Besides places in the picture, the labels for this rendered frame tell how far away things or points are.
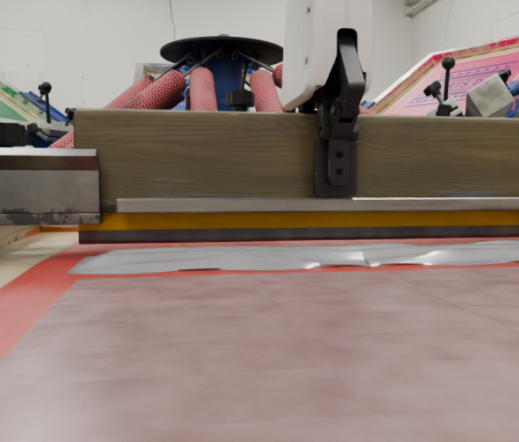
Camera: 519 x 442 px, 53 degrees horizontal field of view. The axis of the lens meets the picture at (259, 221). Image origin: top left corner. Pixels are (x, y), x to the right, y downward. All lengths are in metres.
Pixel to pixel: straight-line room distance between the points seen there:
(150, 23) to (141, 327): 4.56
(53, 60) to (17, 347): 4.57
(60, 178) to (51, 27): 4.43
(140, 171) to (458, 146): 0.25
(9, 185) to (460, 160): 0.34
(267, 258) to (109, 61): 4.39
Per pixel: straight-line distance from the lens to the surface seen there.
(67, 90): 4.68
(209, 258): 0.32
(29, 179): 0.39
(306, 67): 0.38
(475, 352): 0.18
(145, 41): 4.69
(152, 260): 0.33
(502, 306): 0.25
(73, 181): 0.39
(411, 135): 0.43
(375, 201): 0.41
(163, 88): 1.10
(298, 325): 0.19
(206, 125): 0.39
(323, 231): 0.42
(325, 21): 0.39
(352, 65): 0.37
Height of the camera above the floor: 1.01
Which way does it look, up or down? 4 degrees down
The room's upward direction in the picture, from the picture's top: straight up
